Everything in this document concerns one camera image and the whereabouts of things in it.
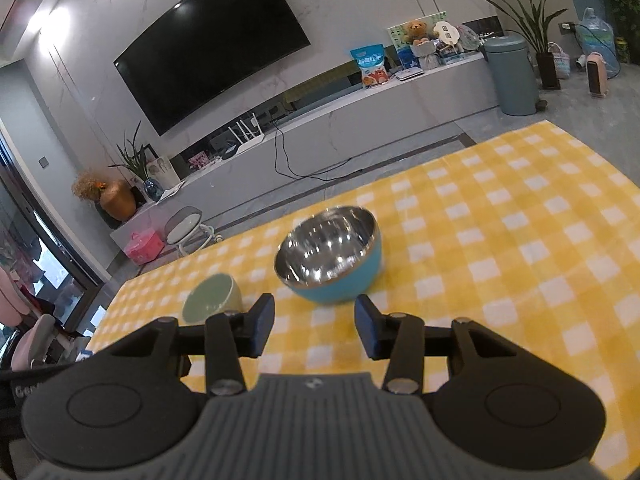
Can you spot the hanging ivy plant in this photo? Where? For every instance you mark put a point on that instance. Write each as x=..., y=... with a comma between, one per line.
x=622, y=0

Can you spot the grey television cabinet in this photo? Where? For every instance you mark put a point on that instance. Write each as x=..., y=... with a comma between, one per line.
x=350, y=125

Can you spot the white router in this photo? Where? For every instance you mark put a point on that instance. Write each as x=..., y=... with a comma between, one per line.
x=247, y=146

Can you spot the copper vase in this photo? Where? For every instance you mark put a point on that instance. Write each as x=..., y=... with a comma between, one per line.
x=118, y=202

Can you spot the blue snack bag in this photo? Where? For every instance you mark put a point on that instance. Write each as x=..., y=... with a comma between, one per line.
x=370, y=67

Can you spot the pink picture card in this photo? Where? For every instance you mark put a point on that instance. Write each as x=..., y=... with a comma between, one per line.
x=200, y=160

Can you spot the grey-blue trash can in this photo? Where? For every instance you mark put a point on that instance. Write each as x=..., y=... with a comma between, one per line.
x=511, y=77

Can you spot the flat white device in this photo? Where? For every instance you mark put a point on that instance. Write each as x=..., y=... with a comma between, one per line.
x=407, y=74

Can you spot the green picture card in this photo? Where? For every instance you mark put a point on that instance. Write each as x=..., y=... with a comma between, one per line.
x=397, y=40

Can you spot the grey bouquet wrap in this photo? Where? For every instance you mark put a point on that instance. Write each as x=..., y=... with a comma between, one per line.
x=426, y=56

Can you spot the wall socket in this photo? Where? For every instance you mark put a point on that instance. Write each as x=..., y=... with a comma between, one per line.
x=566, y=27

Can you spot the wall switch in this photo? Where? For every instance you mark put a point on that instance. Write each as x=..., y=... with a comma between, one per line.
x=43, y=162

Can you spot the dried yellow flowers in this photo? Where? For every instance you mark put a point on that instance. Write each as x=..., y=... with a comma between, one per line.
x=87, y=186

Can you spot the white gift bag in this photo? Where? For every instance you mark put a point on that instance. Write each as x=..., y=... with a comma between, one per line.
x=165, y=172

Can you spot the green jar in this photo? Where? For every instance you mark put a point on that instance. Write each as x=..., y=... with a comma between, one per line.
x=622, y=51

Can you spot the yellow checked tablecloth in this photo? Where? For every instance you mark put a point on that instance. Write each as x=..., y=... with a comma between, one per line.
x=500, y=235

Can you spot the pink storage box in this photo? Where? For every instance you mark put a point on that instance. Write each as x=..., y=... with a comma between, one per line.
x=144, y=247

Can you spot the green plant in blue vase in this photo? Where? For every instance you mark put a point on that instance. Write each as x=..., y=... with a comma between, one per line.
x=151, y=190

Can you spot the woven basket bag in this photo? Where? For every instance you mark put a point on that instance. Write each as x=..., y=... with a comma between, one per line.
x=560, y=62

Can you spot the blue water jug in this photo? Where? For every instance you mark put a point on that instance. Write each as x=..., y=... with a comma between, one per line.
x=597, y=35

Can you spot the white papers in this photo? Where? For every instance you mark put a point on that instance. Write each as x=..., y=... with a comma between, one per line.
x=172, y=191

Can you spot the wall-mounted black television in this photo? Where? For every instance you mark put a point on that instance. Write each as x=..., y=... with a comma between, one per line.
x=210, y=45

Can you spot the green ceramic bowl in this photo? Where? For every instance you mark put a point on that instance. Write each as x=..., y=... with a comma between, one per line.
x=220, y=295

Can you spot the white hair dryer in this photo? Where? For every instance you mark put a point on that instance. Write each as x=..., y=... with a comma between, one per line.
x=580, y=62

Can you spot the pink space heater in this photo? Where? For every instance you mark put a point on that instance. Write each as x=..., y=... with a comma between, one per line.
x=597, y=75

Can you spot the grey mesh-top stool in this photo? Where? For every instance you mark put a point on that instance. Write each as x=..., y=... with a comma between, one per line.
x=182, y=230

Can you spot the blue steel bowl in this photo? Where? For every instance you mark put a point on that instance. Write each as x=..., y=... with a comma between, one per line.
x=345, y=285

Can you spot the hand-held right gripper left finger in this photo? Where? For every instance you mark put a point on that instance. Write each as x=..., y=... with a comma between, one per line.
x=261, y=327

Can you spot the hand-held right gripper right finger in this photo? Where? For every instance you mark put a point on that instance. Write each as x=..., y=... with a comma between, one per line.
x=368, y=327

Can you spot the brown teddy bear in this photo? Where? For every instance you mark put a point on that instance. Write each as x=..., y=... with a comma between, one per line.
x=415, y=31

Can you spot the white printed hand fan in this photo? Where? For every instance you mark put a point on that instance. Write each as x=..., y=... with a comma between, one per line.
x=446, y=34

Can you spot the tall-leaf plant in black pot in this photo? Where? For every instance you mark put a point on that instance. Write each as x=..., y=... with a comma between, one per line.
x=548, y=70

